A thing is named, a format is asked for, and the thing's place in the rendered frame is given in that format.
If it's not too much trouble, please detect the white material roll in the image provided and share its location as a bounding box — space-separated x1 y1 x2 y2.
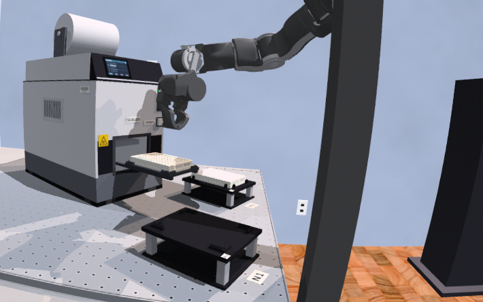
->
54 13 120 56

